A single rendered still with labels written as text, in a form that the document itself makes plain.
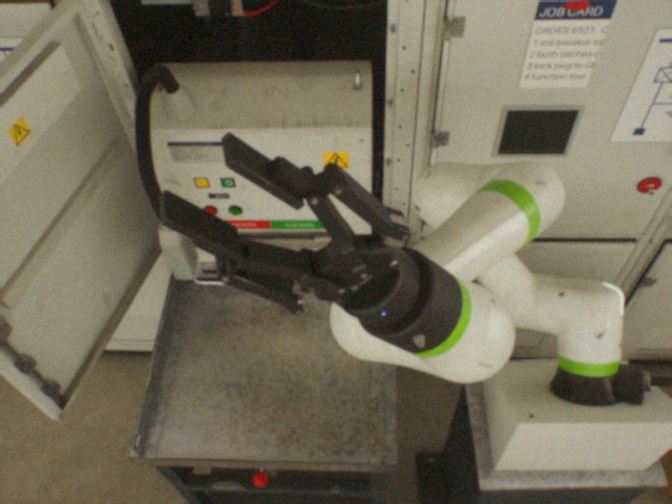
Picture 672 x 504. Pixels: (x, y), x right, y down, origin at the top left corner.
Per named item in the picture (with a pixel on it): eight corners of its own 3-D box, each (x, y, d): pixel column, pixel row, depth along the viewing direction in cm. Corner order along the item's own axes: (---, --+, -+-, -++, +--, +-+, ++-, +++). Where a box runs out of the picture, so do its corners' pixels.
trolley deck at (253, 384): (396, 472, 141) (397, 464, 136) (134, 464, 145) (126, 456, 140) (393, 239, 181) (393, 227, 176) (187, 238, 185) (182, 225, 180)
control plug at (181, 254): (194, 280, 150) (176, 237, 136) (175, 280, 150) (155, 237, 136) (200, 254, 154) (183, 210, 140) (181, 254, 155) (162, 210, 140)
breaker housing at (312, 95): (372, 266, 161) (372, 128, 122) (187, 264, 164) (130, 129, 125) (373, 132, 191) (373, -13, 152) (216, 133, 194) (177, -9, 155)
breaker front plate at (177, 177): (369, 269, 160) (369, 134, 122) (188, 267, 163) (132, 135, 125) (369, 265, 161) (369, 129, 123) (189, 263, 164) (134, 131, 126)
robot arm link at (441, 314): (480, 331, 56) (402, 377, 60) (438, 237, 64) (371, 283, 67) (446, 311, 52) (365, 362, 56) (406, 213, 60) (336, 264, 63)
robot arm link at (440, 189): (510, 285, 153) (415, 147, 118) (575, 294, 142) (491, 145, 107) (493, 331, 149) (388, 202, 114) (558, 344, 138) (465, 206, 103)
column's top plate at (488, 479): (624, 359, 162) (627, 356, 160) (665, 487, 142) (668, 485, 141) (460, 364, 163) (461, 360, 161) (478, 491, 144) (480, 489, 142)
